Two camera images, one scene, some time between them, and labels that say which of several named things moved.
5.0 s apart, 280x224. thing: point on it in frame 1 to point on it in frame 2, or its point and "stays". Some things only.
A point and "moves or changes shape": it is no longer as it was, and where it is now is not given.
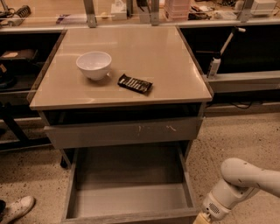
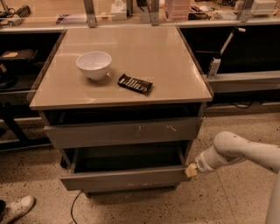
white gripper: x=212 y=206 to x=201 y=164
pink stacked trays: x=177 y=10 stays
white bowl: x=95 y=65 stays
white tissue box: x=118 y=10 stays
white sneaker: x=17 y=209 stays
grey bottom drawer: x=130 y=184 moves or changes shape
